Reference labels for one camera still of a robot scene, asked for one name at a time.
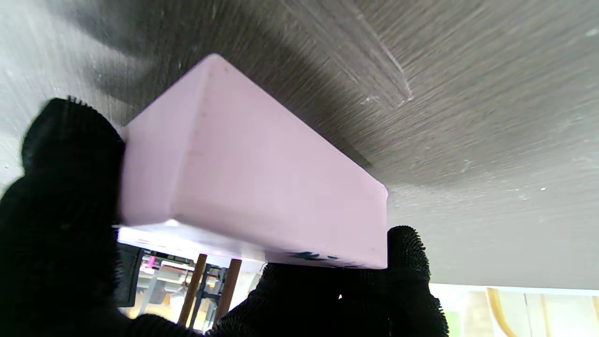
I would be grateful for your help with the printed sunroom backdrop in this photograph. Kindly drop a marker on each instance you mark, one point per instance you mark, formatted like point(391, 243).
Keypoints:
point(538, 313)

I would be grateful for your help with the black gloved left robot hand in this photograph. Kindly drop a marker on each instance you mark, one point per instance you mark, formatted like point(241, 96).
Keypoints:
point(56, 234)

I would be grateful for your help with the pink floral jewelry box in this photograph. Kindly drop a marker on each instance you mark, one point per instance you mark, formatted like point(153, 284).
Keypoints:
point(257, 178)

